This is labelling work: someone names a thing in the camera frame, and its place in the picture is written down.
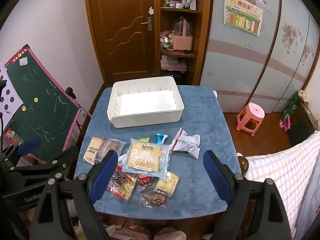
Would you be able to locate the beige paper snack packet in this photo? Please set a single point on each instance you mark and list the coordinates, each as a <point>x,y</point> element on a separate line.
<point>92,149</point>

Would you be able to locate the wooden corner shelf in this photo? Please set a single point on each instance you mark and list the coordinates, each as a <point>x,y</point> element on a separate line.
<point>200,20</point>

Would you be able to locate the green chalkboard pink frame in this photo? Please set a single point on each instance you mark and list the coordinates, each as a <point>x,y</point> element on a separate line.
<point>35,106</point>

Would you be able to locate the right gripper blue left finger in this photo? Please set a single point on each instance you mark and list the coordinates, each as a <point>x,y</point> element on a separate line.
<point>100,175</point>

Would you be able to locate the sliding wardrobe doors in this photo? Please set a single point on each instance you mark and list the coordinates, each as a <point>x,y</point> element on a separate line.
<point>266,69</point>

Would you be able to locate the checked white pink blanket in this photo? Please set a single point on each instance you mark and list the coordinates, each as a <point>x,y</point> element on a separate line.
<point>291,171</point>

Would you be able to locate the green printed bag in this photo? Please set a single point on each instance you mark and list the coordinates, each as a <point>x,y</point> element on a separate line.
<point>295,102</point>

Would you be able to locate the white crinkled snack packet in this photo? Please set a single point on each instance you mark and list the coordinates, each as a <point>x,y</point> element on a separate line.
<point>183,142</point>

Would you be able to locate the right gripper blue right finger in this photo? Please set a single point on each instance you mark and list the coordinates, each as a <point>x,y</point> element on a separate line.
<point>220,175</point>

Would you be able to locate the small red snack packet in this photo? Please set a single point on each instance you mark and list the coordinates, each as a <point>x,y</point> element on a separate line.
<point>144,180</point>

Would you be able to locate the clear packet mixed nuts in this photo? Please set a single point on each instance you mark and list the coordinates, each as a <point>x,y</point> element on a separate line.
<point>151,198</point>

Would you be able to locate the mountain print cake packet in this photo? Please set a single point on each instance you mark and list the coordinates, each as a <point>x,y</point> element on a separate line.
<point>148,159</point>

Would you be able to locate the green small snack packet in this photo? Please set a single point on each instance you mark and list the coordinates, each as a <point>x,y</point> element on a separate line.
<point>144,139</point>

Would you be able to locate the red-edged mixed cracker packet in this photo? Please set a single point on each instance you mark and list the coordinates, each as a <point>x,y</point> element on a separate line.
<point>121,185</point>

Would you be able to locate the blue foil candy packet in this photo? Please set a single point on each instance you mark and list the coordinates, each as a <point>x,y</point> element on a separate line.
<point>160,138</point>

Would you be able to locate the clear packet yellow crackers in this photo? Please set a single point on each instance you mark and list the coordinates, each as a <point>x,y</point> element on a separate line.
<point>167,185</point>

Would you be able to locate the white plastic storage bin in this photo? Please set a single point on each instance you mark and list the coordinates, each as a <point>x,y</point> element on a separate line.
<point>142,102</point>

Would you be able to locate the clear packet brown biscuits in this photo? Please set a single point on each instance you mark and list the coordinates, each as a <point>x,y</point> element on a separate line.
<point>109,145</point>

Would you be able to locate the pink toy on floor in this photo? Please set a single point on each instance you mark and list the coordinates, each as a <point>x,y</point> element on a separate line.
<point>285,124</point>

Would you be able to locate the bottles on top shelf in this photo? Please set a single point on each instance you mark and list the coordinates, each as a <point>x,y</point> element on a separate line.
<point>180,4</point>

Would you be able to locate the dark wooden cabinet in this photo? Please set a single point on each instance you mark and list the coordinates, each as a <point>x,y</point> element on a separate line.
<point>303,124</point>

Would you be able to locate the colourful wall poster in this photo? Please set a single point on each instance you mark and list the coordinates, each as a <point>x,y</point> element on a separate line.
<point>243,15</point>

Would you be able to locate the silver door handle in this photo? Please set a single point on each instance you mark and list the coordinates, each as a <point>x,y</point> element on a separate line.
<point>148,23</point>

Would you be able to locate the blue fuzzy table cloth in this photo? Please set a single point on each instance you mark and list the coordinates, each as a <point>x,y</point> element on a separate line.
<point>195,196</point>

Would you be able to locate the pink trousers lap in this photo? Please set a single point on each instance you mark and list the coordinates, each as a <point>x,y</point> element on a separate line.
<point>140,232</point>

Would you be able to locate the brown wooden door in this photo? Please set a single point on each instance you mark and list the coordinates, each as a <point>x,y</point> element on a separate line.
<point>125,49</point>

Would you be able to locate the pink plastic stool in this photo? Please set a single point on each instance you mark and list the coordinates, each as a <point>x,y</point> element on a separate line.
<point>250,113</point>

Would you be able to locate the folded pink cloths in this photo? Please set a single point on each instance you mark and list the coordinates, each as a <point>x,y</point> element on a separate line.
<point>173,64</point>

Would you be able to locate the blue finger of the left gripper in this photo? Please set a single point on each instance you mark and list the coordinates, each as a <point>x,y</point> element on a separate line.
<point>28,147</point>
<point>64,160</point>

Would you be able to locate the white orange snack bar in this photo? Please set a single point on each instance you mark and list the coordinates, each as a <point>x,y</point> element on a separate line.
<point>122,160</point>

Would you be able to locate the pink basket with handle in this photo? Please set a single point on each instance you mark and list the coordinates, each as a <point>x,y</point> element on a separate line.
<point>182,35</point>

